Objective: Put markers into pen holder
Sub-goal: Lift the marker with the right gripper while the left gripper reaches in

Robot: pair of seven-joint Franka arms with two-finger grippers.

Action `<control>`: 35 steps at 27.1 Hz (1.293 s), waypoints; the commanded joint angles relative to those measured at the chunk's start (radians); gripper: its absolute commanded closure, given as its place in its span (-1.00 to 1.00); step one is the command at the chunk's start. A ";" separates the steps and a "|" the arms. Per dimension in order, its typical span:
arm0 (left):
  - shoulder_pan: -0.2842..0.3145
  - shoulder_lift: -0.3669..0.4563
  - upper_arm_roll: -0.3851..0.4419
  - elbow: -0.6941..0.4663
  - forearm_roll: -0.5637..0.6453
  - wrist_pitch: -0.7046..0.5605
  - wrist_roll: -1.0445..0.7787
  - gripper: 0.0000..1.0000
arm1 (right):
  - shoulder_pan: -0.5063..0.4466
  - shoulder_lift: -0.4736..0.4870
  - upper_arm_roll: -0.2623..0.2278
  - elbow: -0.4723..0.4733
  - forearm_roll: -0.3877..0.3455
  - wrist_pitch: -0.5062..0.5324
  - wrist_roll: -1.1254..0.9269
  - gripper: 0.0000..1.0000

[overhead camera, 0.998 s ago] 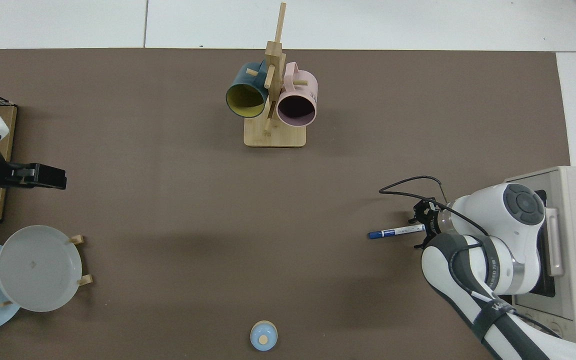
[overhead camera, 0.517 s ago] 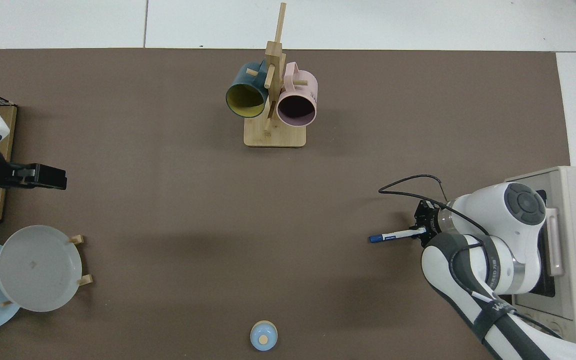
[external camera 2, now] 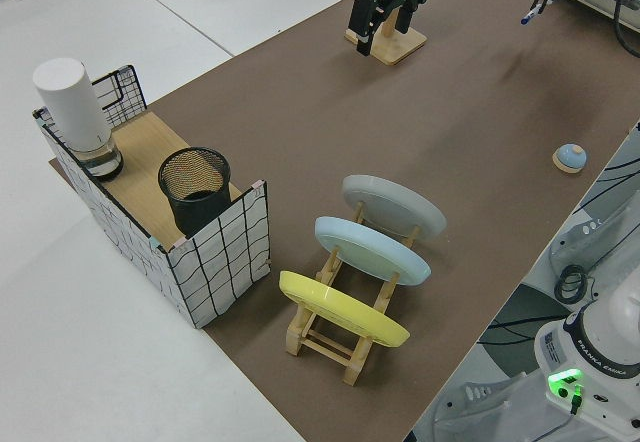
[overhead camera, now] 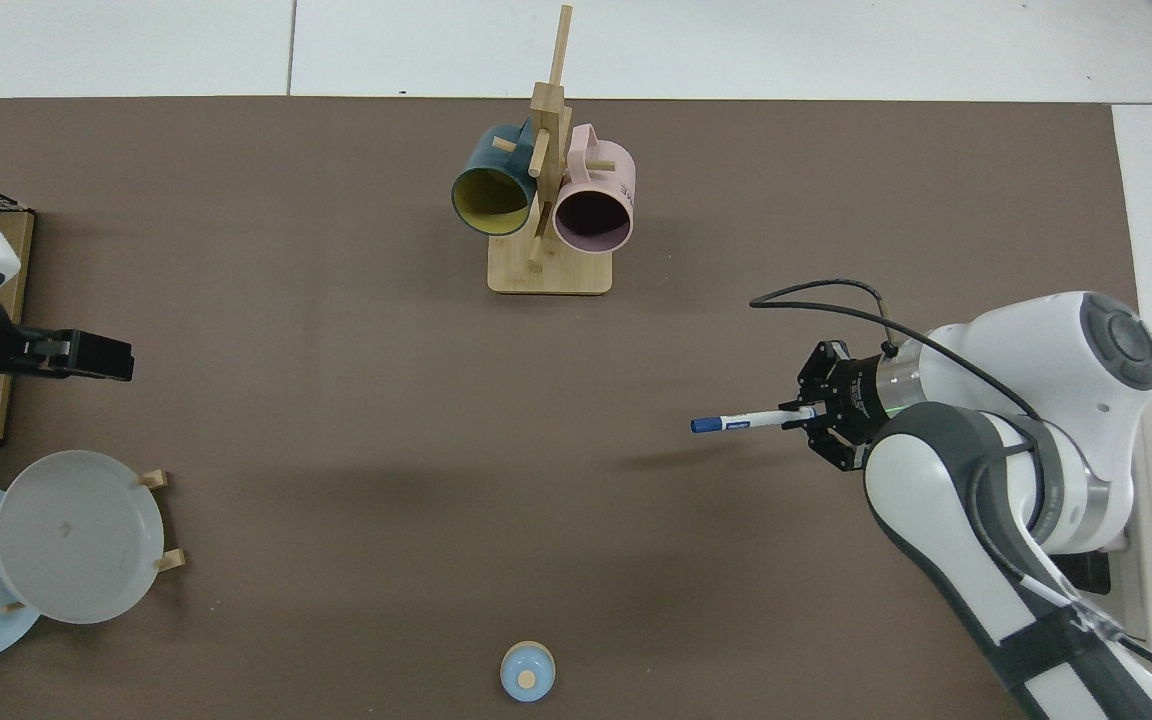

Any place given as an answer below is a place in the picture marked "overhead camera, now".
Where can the small blue round bell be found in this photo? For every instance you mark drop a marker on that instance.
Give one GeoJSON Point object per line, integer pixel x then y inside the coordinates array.
{"type": "Point", "coordinates": [527, 672]}

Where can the wooden plate rack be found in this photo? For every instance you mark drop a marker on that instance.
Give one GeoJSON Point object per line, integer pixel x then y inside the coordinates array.
{"type": "Point", "coordinates": [171, 561]}

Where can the white marker with blue cap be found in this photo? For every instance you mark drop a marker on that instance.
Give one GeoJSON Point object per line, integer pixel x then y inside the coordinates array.
{"type": "Point", "coordinates": [736, 421]}

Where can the dark teal mug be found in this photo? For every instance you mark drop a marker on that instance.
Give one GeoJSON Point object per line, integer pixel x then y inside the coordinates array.
{"type": "Point", "coordinates": [491, 190]}

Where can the wooden cup stand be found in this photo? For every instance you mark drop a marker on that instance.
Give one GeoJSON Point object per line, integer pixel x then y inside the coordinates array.
{"type": "Point", "coordinates": [551, 270]}

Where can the grey plate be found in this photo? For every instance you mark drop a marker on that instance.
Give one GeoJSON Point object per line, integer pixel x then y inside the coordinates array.
{"type": "Point", "coordinates": [76, 540]}

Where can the pink mug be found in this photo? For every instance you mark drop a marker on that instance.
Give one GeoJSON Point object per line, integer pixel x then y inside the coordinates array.
{"type": "Point", "coordinates": [591, 215]}

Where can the brown table cloth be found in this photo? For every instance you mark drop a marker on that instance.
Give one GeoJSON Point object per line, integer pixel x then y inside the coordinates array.
{"type": "Point", "coordinates": [336, 400]}

